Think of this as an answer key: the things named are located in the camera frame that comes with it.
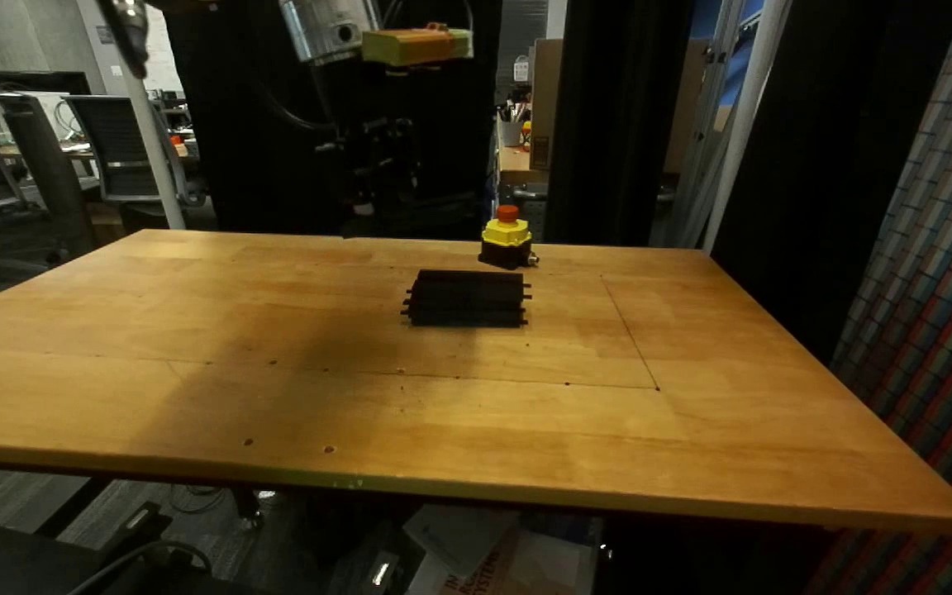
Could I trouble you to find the white sheets under table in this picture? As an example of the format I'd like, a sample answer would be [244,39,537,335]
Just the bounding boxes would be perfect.
[403,502,604,595]

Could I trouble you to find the black curtain beside patterned wall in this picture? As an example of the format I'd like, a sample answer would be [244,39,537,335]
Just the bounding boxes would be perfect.
[710,0,952,367]

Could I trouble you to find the wide black curtain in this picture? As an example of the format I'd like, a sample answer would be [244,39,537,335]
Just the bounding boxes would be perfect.
[158,0,504,246]

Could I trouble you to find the brown cardboard box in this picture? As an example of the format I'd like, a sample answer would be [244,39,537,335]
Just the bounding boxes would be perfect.
[528,37,569,179]

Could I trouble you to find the light metal pole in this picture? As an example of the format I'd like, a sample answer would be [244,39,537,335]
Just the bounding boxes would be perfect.
[74,0,188,233]

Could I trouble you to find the narrow black curtain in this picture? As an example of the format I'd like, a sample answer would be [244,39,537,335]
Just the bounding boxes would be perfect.
[545,0,705,249]

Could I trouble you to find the black chair under table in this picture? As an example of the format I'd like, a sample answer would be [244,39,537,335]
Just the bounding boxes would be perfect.
[0,500,221,595]

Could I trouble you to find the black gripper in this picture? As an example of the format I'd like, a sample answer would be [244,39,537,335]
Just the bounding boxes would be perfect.
[349,114,426,243]

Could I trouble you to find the yellow red emergency stop button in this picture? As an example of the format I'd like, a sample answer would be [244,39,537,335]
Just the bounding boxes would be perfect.
[476,203,537,271]

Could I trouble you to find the white door frame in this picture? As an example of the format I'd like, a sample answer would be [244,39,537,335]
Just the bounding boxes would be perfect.
[696,0,798,255]

